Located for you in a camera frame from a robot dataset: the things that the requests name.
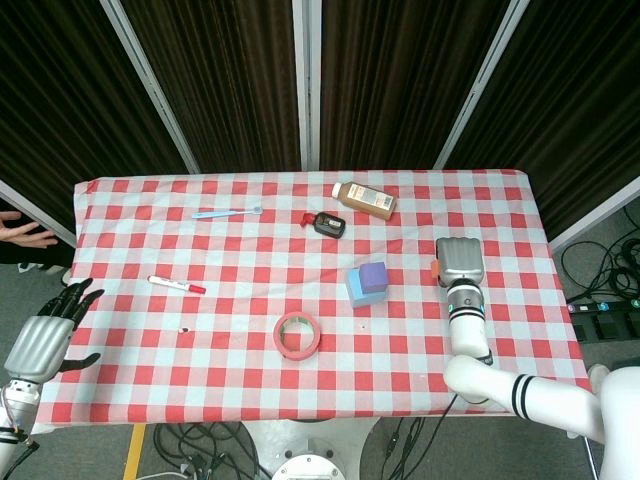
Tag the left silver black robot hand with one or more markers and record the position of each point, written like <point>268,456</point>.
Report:
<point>37,347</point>

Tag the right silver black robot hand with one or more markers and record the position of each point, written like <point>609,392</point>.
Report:
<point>460,260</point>

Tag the bystander bare hand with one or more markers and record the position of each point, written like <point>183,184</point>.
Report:
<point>25,235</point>

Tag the orange foam cube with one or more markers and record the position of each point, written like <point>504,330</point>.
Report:
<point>434,268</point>

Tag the purple foam cube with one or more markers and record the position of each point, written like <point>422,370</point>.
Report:
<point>374,277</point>

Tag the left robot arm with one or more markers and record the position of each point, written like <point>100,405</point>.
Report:
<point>15,415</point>

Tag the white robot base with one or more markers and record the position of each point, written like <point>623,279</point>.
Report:
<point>310,445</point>

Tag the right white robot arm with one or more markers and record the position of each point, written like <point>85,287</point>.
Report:
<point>540,400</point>

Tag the blue foam cube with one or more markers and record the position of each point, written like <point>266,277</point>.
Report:
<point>354,290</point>

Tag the brown drink bottle white cap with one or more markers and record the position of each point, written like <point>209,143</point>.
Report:
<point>367,200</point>

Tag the black ink bottle red cap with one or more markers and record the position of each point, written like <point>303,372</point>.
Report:
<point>330,226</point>

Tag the dark curtain panel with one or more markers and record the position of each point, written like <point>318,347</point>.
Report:
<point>400,85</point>
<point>225,85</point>
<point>575,110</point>
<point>60,100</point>

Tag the white marker with red cap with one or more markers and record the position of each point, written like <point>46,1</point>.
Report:
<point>170,284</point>

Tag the light blue toothbrush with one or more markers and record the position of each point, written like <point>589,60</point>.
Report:
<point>220,214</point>

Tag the red tape roll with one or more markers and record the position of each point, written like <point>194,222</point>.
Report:
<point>282,347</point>

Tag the red white checkered tablecloth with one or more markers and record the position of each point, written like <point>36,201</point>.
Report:
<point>240,385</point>

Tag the white partition frame post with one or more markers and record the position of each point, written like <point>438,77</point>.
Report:
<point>35,210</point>
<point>306,85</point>
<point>150,85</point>
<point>480,85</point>
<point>595,215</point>

